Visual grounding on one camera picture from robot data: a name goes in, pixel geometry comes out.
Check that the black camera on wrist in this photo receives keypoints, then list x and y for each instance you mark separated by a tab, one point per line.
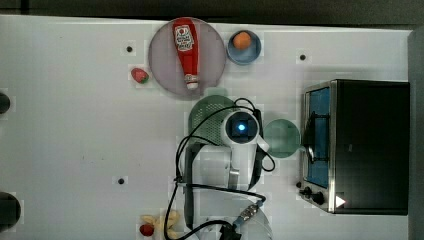
258	115

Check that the green plastic strainer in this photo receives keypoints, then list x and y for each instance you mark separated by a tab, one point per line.
207	116

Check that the grey round plate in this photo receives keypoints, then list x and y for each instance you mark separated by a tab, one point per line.
165	64

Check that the blue bowl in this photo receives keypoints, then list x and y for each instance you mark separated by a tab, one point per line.
247	56

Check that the yellow banana peel toy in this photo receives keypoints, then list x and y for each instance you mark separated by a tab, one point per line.
162	228

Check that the red toy strawberry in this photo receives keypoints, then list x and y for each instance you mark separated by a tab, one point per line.
139	75

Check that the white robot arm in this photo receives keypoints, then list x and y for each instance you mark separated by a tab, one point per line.
218	182

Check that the green pot with handle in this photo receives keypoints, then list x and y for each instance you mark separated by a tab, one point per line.
284	139

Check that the red ketchup bottle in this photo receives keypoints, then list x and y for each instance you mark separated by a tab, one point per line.
187	47

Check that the small red fruit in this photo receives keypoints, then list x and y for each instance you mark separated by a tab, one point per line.
146	230

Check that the orange fruit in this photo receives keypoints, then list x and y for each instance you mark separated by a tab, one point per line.
242	40

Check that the black round object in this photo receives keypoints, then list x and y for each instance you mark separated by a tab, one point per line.
4	103
10	211

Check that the black round object lower left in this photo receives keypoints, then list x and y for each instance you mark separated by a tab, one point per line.
10	211

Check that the black round object upper left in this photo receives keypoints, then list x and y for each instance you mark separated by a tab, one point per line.
4	103

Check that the black toaster oven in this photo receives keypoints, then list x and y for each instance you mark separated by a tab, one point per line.
355	147

